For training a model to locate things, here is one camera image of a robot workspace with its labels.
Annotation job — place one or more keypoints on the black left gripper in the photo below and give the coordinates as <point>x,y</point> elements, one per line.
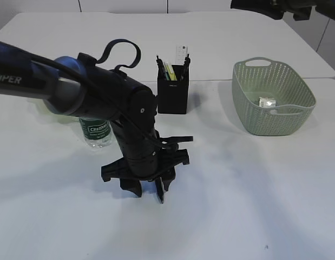
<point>145,161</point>

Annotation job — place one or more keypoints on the clear water bottle green label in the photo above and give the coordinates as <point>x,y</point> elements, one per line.
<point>97,133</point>

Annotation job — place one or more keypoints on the yellow green pen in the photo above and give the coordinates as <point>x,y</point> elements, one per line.
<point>170,71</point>

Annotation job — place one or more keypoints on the black pen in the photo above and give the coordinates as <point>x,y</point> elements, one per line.
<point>161,69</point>
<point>185,67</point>
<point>161,197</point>

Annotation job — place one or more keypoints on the clear plastic ruler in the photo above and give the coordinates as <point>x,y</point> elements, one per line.
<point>181,52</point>

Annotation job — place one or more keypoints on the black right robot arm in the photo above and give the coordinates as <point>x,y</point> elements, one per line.
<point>301,10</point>

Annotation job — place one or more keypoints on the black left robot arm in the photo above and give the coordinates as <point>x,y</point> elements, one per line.
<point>79,87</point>

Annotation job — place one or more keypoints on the black square pen holder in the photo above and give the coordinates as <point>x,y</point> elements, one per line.
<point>172,96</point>

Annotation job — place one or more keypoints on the pale green wavy glass plate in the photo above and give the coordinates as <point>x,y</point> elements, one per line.
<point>40,106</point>

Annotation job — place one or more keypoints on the green plastic woven basket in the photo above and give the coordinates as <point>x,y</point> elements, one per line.
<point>278,80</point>

